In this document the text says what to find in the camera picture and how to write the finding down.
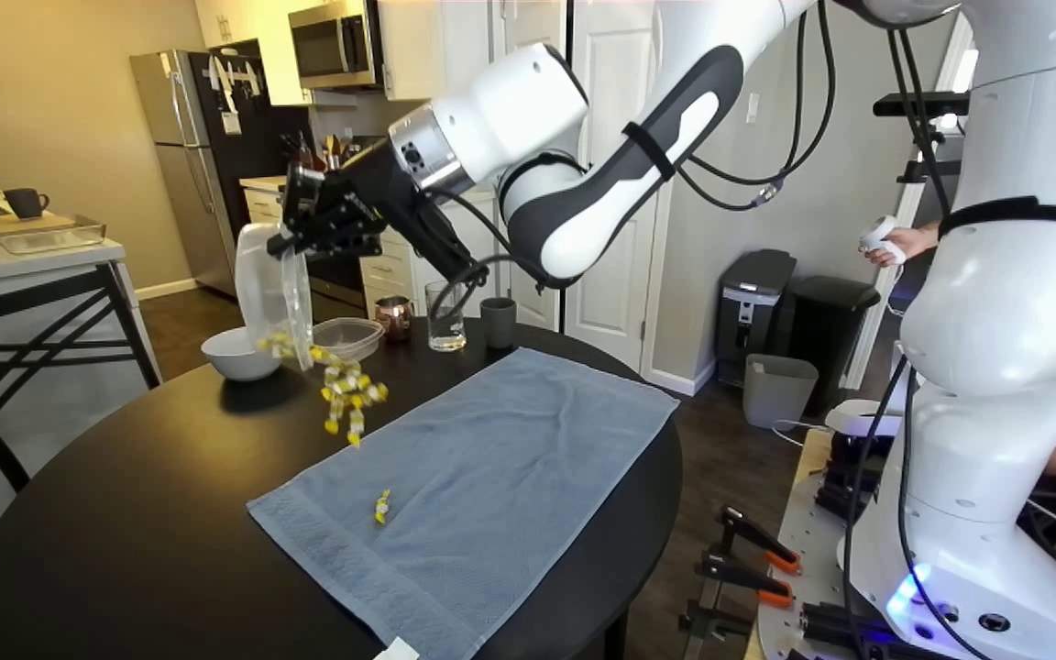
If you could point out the black orange bar clamp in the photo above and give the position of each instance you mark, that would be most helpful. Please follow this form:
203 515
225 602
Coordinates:
757 538
712 621
751 578

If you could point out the glass baking dish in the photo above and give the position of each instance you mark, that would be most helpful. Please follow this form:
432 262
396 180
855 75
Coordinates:
48 237

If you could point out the black kitchen stove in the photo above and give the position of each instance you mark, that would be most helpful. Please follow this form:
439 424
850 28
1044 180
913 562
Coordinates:
335 281

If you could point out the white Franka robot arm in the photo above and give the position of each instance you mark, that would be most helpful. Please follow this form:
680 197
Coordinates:
552 113

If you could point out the white wall cabinet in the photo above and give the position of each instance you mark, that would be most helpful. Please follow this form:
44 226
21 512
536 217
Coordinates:
253 38
422 41

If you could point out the clear drinking glass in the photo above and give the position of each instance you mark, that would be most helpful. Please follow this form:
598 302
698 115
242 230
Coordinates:
444 333

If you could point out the stainless steel refrigerator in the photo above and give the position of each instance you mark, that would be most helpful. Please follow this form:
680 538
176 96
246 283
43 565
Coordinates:
203 169

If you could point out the small dark candle jar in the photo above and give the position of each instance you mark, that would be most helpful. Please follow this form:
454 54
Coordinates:
395 319

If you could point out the black camera stand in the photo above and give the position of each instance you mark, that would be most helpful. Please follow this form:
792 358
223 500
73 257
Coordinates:
917 151

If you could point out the dark grey cup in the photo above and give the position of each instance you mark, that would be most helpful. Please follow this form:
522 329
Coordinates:
499 329

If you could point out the blue towel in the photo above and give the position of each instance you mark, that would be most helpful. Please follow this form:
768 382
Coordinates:
494 489

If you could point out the empty clear plastic container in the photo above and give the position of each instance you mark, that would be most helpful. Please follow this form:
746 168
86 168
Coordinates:
351 340

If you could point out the clear plastic bowl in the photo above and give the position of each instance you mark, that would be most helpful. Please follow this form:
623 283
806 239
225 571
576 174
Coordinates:
273 286

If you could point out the black trash can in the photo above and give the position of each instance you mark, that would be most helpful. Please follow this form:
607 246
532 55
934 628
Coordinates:
829 333
752 313

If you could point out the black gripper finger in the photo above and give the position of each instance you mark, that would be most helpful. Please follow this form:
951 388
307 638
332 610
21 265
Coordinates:
312 237
312 190

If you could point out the kitchen utensil holder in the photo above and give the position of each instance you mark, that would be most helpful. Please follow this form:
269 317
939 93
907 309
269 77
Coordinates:
335 151

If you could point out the single yellow candy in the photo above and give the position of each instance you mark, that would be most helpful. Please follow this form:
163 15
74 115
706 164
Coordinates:
382 509

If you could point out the yellow candies pile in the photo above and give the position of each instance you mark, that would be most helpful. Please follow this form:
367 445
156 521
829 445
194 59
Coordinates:
351 391

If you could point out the white light switch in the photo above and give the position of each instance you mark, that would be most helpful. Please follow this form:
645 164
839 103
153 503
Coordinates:
751 103

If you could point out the black box with white top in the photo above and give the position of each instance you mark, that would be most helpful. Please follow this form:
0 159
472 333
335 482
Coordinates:
861 471

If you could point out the white handheld controller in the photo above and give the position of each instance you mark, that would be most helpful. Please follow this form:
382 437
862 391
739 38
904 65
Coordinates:
883 239

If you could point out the stainless steel microwave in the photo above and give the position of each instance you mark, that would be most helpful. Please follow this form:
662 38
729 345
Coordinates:
332 44

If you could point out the white top black frame table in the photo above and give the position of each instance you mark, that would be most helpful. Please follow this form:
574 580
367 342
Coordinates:
27 278

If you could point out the white ceramic bowl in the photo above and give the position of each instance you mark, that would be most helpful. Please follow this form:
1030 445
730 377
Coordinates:
235 358

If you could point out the small grey bin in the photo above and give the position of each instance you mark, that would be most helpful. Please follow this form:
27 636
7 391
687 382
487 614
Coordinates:
778 391

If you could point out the black stereo camera bar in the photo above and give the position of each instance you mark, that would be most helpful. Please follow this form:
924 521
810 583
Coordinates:
917 103

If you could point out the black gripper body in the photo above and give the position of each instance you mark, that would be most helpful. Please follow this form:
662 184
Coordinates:
382 197

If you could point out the dark mug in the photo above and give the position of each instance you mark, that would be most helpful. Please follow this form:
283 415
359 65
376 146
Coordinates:
27 204

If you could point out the person hand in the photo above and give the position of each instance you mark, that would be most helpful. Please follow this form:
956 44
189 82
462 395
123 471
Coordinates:
917 239

